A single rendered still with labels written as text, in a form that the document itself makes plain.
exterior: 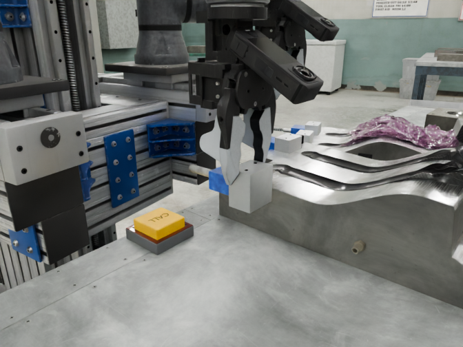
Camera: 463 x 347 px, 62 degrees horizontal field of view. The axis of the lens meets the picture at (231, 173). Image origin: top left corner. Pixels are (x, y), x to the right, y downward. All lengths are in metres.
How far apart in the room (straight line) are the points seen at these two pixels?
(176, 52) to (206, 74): 0.60
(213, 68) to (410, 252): 0.34
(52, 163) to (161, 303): 0.31
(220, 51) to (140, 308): 0.33
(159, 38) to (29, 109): 0.43
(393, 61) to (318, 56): 1.45
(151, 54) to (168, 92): 0.11
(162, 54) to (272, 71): 0.67
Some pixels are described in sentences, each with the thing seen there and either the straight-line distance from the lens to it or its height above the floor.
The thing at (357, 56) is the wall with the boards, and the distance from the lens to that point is 8.03.
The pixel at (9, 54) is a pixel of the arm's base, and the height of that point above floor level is 1.08.
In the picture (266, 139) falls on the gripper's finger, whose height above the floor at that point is 0.99.
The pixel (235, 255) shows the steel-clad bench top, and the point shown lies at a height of 0.80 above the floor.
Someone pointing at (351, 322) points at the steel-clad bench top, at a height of 0.80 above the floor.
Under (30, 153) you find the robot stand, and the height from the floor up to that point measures 0.95.
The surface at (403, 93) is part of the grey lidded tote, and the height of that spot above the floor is 0.09.
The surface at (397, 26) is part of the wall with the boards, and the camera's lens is 7.91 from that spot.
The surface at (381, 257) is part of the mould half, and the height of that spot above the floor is 0.83.
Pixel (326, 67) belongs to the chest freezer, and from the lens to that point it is 7.28.
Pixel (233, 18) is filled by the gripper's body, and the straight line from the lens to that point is 0.47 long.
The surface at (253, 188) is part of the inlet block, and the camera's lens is 0.49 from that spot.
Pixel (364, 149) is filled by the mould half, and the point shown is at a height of 0.88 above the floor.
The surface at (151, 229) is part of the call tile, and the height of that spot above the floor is 0.83.
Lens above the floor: 1.13
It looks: 21 degrees down
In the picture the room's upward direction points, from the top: straight up
